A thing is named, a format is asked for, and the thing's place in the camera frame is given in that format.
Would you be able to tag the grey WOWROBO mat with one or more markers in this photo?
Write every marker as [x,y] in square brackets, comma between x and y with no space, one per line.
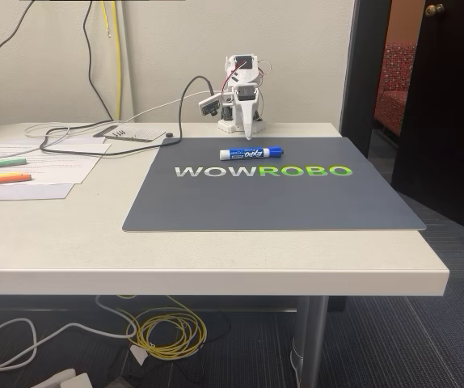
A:
[272,194]

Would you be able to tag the red patterned chair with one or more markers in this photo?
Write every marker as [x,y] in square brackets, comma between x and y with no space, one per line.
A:
[395,81]

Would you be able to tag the white power adapter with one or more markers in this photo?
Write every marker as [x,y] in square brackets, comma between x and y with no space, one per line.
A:
[66,380]

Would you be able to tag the blue Expo marker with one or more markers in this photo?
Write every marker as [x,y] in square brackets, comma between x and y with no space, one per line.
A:
[248,153]

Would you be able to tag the brass door knob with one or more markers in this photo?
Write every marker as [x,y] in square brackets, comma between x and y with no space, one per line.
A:
[434,9]

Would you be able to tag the orange marker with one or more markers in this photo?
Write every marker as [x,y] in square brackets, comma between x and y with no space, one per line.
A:
[5,180]

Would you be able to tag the white blank paper sheet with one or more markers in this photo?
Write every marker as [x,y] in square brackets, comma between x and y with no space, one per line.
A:
[34,192]

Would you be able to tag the white printed paper sheet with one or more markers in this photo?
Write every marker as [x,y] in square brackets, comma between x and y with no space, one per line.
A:
[74,147]
[62,167]

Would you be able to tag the green marker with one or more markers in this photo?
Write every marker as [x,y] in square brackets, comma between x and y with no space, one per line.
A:
[1,163]

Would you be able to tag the white gripper-mounted camera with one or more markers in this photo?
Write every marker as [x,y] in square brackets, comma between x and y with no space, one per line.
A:
[209,105]

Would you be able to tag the grey metal table leg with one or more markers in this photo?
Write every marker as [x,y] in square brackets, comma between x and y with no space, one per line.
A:
[310,339]

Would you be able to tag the dark door frame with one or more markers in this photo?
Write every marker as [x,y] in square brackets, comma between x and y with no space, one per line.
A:
[365,72]

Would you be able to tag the dark wooden door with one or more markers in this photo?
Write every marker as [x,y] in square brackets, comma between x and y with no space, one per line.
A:
[450,121]

